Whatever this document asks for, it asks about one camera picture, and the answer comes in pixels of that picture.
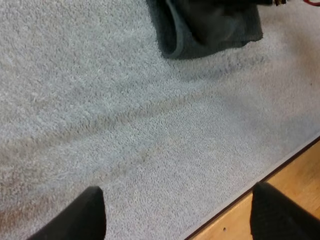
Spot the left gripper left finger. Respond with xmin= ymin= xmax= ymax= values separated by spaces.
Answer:
xmin=26 ymin=186 xmax=107 ymax=240

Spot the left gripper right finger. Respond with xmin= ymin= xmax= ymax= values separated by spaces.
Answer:
xmin=250 ymin=181 xmax=320 ymax=240

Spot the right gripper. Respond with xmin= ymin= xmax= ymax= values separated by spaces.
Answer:
xmin=257 ymin=0 xmax=287 ymax=6

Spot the grey-green towel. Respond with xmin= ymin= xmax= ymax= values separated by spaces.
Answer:
xmin=145 ymin=0 xmax=264 ymax=60

